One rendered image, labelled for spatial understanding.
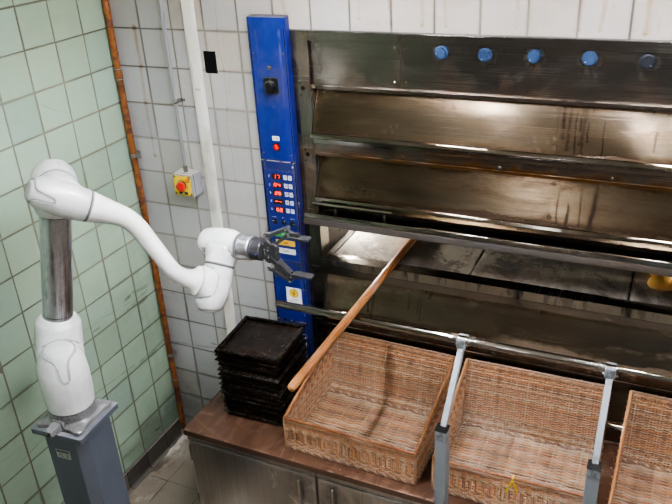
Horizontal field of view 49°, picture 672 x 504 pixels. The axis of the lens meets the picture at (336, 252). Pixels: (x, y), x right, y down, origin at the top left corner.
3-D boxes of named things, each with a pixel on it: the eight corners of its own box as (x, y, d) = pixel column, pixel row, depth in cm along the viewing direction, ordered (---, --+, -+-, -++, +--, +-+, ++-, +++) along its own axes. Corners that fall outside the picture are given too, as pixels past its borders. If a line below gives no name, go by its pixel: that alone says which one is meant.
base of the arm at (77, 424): (27, 434, 245) (23, 421, 242) (70, 394, 263) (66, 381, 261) (72, 445, 239) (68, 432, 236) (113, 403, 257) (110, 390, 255)
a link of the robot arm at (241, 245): (248, 252, 257) (263, 254, 255) (234, 263, 250) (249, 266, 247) (245, 228, 253) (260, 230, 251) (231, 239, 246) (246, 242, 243)
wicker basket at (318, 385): (335, 379, 333) (332, 327, 320) (457, 409, 310) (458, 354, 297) (282, 448, 294) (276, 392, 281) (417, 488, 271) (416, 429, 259)
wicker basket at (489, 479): (463, 410, 309) (464, 355, 296) (605, 441, 288) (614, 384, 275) (428, 491, 269) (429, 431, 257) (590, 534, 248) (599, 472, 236)
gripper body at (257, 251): (258, 232, 250) (282, 236, 246) (261, 255, 254) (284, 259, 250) (247, 241, 244) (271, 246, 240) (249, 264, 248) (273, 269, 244)
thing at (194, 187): (184, 189, 323) (180, 167, 318) (203, 191, 319) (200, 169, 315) (174, 195, 317) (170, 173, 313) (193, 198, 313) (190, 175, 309)
